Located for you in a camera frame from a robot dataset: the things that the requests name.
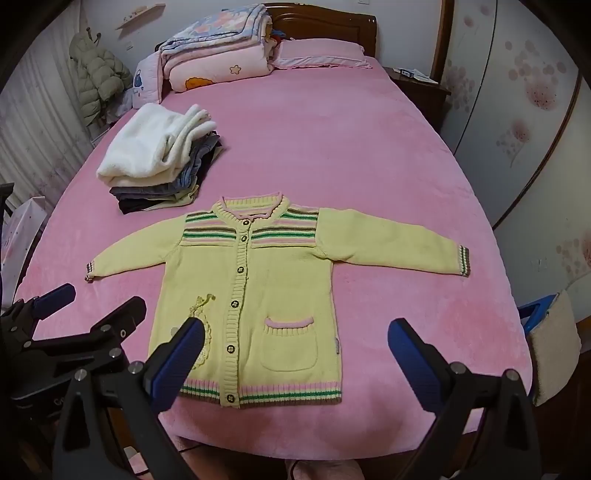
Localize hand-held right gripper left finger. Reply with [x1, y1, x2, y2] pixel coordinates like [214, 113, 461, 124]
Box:
[53, 316, 206, 480]

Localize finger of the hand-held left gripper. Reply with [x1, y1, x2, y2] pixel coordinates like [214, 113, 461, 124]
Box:
[25, 295, 147, 370]
[0, 283, 77, 344]

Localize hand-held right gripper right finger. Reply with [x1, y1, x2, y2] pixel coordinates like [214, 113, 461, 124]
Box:
[387, 318, 542, 480]

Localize yellow striped knit cardigan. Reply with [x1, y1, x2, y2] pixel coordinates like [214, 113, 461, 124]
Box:
[84, 194, 471, 409]

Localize white bag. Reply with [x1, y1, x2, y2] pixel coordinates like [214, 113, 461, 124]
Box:
[0, 196, 47, 308]

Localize folded black garment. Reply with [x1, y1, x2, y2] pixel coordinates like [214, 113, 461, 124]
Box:
[116, 191, 197, 216]

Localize cream seat cushion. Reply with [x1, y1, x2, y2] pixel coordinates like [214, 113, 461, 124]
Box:
[526, 291, 583, 407]

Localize folded blue jeans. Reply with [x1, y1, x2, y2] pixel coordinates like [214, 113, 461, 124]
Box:
[108, 131, 223, 197]

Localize white curtain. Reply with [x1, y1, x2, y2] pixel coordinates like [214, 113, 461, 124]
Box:
[0, 46, 95, 208]

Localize folded white fleece garment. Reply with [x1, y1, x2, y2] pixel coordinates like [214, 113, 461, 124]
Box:
[96, 103, 218, 189]

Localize pink bed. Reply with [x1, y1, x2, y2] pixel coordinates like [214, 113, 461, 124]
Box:
[11, 39, 536, 462]

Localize green puffer jacket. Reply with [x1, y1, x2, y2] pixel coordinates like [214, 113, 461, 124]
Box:
[69, 31, 134, 128]

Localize small pillow with blue print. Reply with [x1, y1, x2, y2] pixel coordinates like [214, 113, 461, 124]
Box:
[131, 52, 165, 110]

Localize dark wooden nightstand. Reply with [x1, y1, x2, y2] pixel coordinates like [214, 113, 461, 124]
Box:
[382, 66, 452, 136]

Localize floral wardrobe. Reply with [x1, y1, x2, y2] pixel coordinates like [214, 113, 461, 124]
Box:
[434, 0, 591, 287]

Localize folded blue patterned quilt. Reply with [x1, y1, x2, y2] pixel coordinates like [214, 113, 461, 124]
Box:
[157, 4, 274, 63]

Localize pink pillow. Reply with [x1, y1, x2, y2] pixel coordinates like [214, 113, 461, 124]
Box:
[271, 39, 374, 71]

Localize wooden headboard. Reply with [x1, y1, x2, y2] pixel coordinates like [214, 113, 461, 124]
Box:
[263, 2, 379, 56]

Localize blue stool frame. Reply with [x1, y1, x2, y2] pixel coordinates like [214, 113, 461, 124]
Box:
[517, 295, 566, 337]

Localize wooden wall shelf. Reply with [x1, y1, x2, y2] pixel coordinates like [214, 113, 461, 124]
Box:
[115, 4, 166, 31]

